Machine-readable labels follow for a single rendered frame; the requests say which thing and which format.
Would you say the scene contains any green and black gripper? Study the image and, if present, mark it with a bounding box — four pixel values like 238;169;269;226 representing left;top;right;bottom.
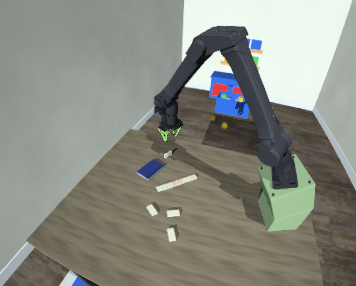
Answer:
158;113;183;141

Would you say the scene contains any blue flat rectangular pad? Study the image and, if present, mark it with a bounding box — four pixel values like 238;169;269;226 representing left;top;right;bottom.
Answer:
137;159;165;180

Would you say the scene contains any white domino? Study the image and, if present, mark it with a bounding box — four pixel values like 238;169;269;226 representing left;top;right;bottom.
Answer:
167;228;176;242
167;210;180;217
156;184;168;192
166;181;178;189
186;174;197;182
147;205;158;217
176;177;188;185

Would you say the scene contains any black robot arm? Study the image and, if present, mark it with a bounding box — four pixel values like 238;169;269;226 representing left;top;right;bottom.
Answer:
154;26;298;190

